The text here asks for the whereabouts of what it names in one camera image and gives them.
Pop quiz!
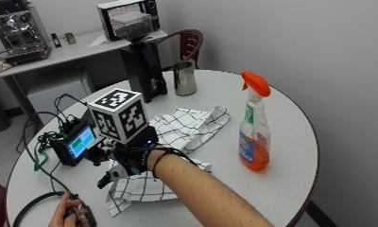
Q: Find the black coffee grinder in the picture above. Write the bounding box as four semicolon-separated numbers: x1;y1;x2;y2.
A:
108;11;171;104

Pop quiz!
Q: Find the orange spray bottle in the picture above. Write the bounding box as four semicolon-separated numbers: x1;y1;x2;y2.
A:
237;70;273;172

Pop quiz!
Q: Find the steel coffee tamper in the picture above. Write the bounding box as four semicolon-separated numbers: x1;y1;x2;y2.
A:
63;31;79;45

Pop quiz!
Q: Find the steel espresso machine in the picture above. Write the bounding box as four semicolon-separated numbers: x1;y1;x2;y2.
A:
0;0;54;66

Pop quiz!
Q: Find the small black upright object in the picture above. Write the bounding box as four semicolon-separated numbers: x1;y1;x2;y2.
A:
50;32;63;49

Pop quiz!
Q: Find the black small screen device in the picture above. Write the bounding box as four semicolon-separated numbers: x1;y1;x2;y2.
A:
51;120;101;167

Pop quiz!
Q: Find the white black checkered cloth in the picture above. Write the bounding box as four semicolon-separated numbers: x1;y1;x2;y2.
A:
105;105;232;218

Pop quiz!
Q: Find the grey side table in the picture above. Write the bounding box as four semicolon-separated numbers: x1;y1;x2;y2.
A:
0;28;175;126

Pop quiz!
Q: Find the steel milk pitcher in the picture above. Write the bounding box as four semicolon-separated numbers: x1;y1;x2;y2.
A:
173;61;198;97

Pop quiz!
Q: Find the white cube with black markers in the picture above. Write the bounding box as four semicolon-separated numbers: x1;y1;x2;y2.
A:
87;88;152;146

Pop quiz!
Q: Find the green cable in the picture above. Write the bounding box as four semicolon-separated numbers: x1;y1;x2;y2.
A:
32;131;68;173

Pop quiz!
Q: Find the black wrist cord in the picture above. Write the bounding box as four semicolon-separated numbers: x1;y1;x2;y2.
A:
151;145;201;182

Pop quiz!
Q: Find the black cable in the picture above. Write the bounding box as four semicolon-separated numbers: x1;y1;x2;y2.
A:
12;93;90;227

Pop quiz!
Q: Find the white black microwave oven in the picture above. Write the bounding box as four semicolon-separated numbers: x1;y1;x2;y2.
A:
96;0;161;43

